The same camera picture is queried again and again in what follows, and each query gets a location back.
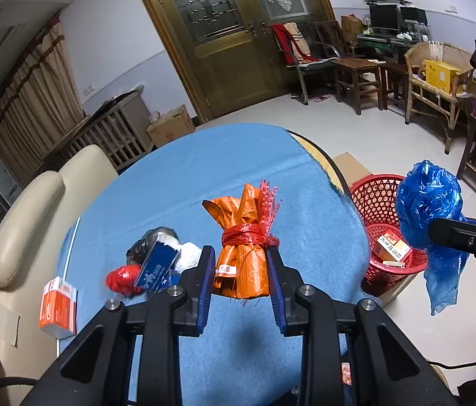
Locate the blue tablecloth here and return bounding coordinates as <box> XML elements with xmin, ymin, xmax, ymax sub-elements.
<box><xmin>56</xmin><ymin>123</ymin><xmax>372</xmax><ymax>406</ymax></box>

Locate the wooden slatted crib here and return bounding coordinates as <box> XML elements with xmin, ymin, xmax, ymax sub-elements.
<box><xmin>44</xmin><ymin>84</ymin><xmax>155</xmax><ymax>172</ymax></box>

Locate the black computer monitor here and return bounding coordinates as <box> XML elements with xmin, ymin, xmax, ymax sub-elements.
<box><xmin>368</xmin><ymin>3</ymin><xmax>401</xmax><ymax>31</ymax></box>

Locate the thin white stick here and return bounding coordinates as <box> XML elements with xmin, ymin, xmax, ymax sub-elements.
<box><xmin>57</xmin><ymin>217</ymin><xmax>80</xmax><ymax>349</ymax></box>

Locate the round wooden table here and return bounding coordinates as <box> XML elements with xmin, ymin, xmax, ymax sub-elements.
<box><xmin>288</xmin><ymin>130</ymin><xmax>352</xmax><ymax>197</ymax></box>

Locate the cluttered computer desk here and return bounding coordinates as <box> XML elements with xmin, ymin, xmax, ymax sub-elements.
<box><xmin>355</xmin><ymin>25</ymin><xmax>433</xmax><ymax>65</ymax></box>

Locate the wicker armchair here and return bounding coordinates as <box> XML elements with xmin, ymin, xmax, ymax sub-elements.
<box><xmin>404</xmin><ymin>41</ymin><xmax>476</xmax><ymax>156</ymax></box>

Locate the metal chair with red cloth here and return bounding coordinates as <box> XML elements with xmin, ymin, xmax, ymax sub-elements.
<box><xmin>268</xmin><ymin>21</ymin><xmax>341</xmax><ymax>106</ymax></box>

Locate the beige leather sofa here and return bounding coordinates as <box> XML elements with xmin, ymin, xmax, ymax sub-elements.
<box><xmin>0</xmin><ymin>144</ymin><xmax>119</xmax><ymax>406</ymax></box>

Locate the beige brown curtain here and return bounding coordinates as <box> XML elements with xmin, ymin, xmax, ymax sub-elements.
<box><xmin>0</xmin><ymin>12</ymin><xmax>87</xmax><ymax>187</ymax></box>

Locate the blue plastic bag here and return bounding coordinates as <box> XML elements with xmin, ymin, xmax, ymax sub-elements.
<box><xmin>395</xmin><ymin>160</ymin><xmax>471</xmax><ymax>316</ymax></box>

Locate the dark wooden armchair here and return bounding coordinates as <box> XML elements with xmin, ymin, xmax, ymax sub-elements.
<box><xmin>313</xmin><ymin>20</ymin><xmax>366</xmax><ymax>61</ymax></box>

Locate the orange white carton box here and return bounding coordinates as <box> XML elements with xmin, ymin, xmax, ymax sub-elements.
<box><xmin>374</xmin><ymin>233</ymin><xmax>412</xmax><ymax>269</ymax></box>

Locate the red plastic bag ball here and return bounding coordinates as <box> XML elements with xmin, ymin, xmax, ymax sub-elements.
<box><xmin>105</xmin><ymin>264</ymin><xmax>143</xmax><ymax>297</ymax></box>

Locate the black plastic bag ball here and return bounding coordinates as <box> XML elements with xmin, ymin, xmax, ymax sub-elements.
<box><xmin>126</xmin><ymin>227</ymin><xmax>180</xmax><ymax>268</ymax></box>

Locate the brown cardboard box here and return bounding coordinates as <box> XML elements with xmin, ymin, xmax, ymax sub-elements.
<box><xmin>147</xmin><ymin>104</ymin><xmax>196</xmax><ymax>149</ymax></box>

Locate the red mesh basket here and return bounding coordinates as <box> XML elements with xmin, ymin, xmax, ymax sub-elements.
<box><xmin>349</xmin><ymin>174</ymin><xmax>429</xmax><ymax>297</ymax></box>

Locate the white plastic bag ball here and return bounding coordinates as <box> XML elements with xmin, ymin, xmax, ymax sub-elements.
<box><xmin>170</xmin><ymin>239</ymin><xmax>205</xmax><ymax>272</ymax></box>

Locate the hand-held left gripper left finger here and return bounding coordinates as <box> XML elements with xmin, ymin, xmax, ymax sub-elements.
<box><xmin>20</xmin><ymin>244</ymin><xmax>217</xmax><ymax>406</ymax></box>

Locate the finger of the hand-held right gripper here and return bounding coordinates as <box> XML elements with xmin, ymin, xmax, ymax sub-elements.
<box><xmin>428</xmin><ymin>218</ymin><xmax>476</xmax><ymax>263</ymax></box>

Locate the blue white carton box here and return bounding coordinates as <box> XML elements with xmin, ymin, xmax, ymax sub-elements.
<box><xmin>134</xmin><ymin>241</ymin><xmax>180</xmax><ymax>293</ymax></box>

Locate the orange bundle red tie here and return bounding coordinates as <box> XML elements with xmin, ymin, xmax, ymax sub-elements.
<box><xmin>202</xmin><ymin>180</ymin><xmax>283</xmax><ymax>302</ymax></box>

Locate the black floor cable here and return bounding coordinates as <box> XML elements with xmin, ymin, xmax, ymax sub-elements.
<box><xmin>425</xmin><ymin>356</ymin><xmax>476</xmax><ymax>370</ymax></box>

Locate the yellow carton box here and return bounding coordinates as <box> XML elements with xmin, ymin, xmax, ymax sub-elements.
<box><xmin>425</xmin><ymin>59</ymin><xmax>463</xmax><ymax>94</ymax></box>

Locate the open cardboard box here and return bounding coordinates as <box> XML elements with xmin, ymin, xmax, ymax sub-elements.
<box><xmin>340</xmin><ymin>14</ymin><xmax>364</xmax><ymax>44</ymax></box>

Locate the white appliance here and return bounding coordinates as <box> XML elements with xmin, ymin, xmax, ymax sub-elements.
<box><xmin>0</xmin><ymin>158</ymin><xmax>22</xmax><ymax>207</ymax></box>

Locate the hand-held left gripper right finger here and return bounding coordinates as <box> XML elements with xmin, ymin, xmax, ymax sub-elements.
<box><xmin>265</xmin><ymin>247</ymin><xmax>458</xmax><ymax>406</ymax></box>

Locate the small dark wooden table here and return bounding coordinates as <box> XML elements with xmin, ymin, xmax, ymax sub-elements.
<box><xmin>330</xmin><ymin>57</ymin><xmax>387</xmax><ymax>116</ymax></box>

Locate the wooden double door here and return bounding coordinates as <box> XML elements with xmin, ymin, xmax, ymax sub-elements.
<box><xmin>127</xmin><ymin>0</ymin><xmax>337</xmax><ymax>124</ymax></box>

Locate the clear box with orange label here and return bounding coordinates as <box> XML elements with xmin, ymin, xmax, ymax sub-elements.
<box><xmin>39</xmin><ymin>277</ymin><xmax>78</xmax><ymax>340</ymax></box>

